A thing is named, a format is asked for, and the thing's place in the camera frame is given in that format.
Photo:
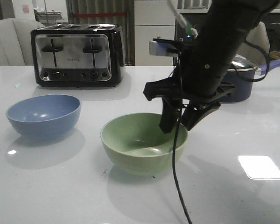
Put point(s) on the glass saucepan lid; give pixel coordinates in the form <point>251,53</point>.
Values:
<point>241,64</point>

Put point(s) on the green bowl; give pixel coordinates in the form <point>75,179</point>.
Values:
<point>136,144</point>

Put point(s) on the beige armchair right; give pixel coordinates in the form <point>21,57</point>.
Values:
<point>257,36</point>

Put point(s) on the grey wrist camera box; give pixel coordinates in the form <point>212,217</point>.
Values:
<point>164,47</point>

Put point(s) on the dark blue saucepan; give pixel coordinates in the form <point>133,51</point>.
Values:
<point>243,80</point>

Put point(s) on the blue bowl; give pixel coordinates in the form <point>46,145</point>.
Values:
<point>46,117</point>

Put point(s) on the beige armchair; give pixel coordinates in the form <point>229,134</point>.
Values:
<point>15,41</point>
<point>257,36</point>

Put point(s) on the white refrigerator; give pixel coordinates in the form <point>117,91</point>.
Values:
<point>152,18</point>

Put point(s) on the black chrome four-slot toaster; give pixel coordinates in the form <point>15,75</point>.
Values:
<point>78,56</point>

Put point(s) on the beige armchair left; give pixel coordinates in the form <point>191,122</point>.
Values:
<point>15,41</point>

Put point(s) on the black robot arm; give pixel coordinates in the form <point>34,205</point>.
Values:
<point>227,22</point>

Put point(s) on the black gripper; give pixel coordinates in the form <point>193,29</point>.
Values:
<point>202,69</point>

